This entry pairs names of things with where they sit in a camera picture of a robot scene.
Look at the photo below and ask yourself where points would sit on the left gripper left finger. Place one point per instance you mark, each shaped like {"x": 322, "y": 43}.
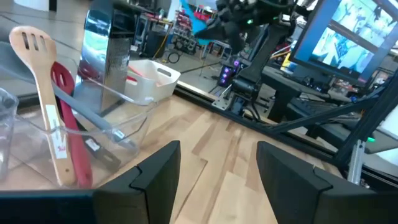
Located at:
{"x": 149, "y": 193}

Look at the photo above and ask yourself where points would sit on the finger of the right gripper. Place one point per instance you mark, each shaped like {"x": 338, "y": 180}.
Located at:
{"x": 214, "y": 31}
{"x": 236, "y": 39}

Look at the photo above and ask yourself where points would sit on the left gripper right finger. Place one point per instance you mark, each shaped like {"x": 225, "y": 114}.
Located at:
{"x": 289, "y": 199}

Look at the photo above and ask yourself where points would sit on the cyan silicone spatula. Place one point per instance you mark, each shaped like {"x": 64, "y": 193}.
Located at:
{"x": 194, "y": 18}

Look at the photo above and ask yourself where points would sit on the tall clear plastic bin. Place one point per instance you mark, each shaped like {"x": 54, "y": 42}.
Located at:
{"x": 136, "y": 124}

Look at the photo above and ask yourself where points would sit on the red slotted spoon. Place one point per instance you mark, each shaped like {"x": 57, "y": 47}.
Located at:
{"x": 77, "y": 149}

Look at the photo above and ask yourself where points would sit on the pink silicone spatula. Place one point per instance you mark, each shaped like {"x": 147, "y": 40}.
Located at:
{"x": 136, "y": 71}

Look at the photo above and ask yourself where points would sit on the red silicone spatula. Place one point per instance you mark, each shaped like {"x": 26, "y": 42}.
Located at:
{"x": 131, "y": 79}

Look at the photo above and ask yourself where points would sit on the grey-blue silicone spoon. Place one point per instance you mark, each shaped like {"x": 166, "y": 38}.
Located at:
{"x": 87, "y": 113}

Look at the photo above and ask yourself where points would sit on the light wooden slotted spatula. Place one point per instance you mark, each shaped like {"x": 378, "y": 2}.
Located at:
{"x": 34, "y": 49}

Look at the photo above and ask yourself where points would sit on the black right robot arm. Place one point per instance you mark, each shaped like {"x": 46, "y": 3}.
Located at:
{"x": 264, "y": 53}

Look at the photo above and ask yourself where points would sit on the red parts shelf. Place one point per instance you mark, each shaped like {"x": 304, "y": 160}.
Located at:
{"x": 183, "y": 31}

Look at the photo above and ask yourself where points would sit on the black computer tower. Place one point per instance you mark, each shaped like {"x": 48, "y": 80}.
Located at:
{"x": 225, "y": 74}

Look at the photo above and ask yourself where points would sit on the black trash bin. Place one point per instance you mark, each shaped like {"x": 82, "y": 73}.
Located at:
{"x": 155, "y": 43}

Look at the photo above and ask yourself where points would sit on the black desk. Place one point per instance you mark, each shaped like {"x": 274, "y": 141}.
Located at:
{"x": 280, "y": 93}

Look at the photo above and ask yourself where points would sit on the white plastic bin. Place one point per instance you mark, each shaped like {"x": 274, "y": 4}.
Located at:
{"x": 155, "y": 87}

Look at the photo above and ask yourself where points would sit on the black keyboard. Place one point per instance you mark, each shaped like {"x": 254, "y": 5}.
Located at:
{"x": 308, "y": 107}

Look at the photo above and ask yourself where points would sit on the computer monitor blue screen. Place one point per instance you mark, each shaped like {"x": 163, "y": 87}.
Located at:
{"x": 342, "y": 46}

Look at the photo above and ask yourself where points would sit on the steel box grater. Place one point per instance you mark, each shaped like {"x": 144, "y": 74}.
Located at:
{"x": 96, "y": 46}

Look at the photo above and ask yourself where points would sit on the wide clear plastic bin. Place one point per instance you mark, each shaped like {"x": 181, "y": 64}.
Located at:
{"x": 7, "y": 124}

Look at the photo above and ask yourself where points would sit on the silver frame bracket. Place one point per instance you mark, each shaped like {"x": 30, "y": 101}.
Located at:
{"x": 356, "y": 161}

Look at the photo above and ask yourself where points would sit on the black aluminium rig frame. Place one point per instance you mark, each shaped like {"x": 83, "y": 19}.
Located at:
{"x": 373, "y": 121}

